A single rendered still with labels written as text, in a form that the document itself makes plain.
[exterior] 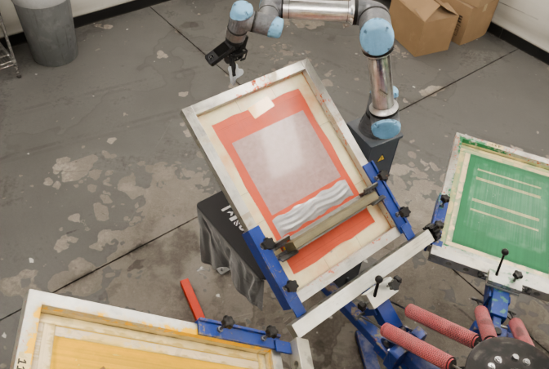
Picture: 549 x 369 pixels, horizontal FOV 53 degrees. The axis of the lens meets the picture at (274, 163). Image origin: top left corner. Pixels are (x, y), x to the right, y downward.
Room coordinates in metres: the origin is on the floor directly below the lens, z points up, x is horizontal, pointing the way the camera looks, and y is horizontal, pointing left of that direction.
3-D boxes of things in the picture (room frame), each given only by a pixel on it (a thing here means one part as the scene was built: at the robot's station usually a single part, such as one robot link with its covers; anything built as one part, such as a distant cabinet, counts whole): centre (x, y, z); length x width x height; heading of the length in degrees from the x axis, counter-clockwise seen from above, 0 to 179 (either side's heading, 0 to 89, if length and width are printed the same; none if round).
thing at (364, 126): (1.89, -0.44, 1.25); 0.15 x 0.15 x 0.10
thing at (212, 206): (1.53, 0.00, 0.95); 0.48 x 0.44 x 0.01; 42
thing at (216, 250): (1.39, 0.15, 0.74); 0.46 x 0.04 x 0.42; 42
